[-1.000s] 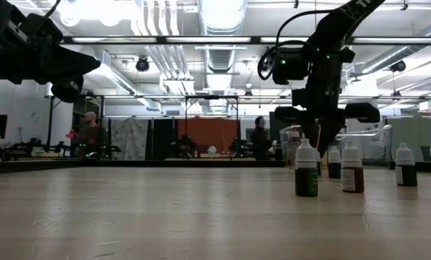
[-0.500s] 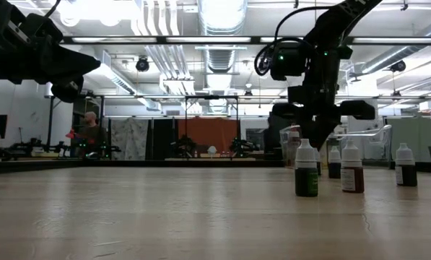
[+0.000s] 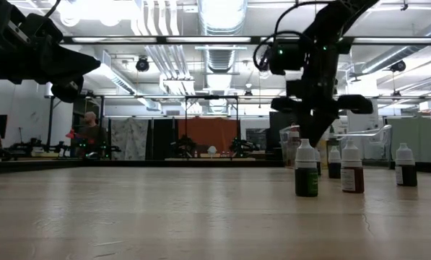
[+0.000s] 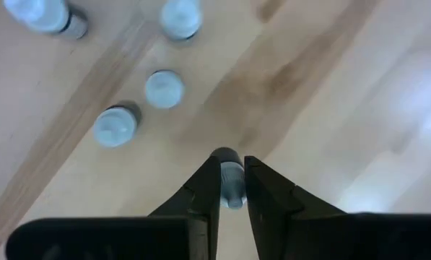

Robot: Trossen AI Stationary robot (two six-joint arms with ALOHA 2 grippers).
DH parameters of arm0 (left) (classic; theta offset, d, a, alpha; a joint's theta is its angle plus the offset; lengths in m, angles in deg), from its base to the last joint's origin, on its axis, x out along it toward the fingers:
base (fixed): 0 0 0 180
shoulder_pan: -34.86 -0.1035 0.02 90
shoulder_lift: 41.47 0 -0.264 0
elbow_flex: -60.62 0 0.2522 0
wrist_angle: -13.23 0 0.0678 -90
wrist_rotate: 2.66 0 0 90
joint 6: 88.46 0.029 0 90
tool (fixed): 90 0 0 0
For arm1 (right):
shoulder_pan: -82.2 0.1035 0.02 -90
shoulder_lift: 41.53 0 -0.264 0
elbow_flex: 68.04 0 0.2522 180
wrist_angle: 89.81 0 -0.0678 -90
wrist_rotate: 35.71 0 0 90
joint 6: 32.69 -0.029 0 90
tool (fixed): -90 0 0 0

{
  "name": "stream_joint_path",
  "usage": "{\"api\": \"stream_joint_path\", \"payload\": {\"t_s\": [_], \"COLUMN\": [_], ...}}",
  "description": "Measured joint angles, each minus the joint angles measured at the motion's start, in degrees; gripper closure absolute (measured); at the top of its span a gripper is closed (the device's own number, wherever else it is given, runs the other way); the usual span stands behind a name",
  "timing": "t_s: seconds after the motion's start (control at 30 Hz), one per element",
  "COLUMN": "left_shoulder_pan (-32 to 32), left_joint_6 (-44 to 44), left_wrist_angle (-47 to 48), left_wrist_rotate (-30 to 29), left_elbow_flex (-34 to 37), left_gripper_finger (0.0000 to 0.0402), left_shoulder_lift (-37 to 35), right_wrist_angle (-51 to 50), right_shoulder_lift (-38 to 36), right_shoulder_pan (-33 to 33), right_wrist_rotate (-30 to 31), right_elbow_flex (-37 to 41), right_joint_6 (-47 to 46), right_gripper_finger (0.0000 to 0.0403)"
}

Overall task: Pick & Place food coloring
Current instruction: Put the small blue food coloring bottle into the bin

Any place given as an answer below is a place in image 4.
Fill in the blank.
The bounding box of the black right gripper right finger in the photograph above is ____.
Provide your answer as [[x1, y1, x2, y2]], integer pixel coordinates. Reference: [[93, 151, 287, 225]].
[[244, 155, 431, 260]]

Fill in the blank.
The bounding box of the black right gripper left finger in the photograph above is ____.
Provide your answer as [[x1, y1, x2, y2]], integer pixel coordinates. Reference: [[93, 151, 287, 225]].
[[5, 155, 222, 260]]

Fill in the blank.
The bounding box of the small dark food coloring bottle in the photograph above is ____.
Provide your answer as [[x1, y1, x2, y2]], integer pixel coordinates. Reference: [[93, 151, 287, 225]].
[[159, 0, 204, 41], [2, 0, 90, 40], [210, 146, 248, 210], [92, 103, 143, 149], [144, 69, 186, 111]]

